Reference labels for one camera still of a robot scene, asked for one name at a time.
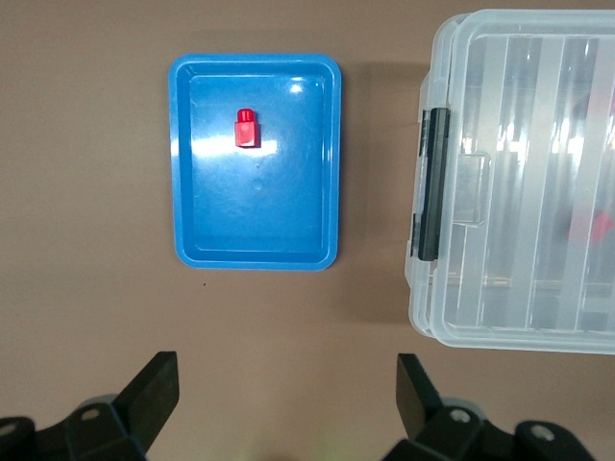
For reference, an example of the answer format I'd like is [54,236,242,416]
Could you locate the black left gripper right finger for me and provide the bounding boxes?
[383,353,600,461]

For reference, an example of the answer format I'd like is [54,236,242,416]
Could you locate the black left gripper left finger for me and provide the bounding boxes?
[0,351,181,461]

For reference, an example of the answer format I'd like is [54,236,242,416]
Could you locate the red toy block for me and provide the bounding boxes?
[234,108,262,150]
[566,209,612,246]

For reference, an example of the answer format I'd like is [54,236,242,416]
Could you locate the blue plastic tray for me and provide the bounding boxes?
[167,53,343,271]

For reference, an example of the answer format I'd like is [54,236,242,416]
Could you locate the black box latch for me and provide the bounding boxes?
[415,107,452,262]

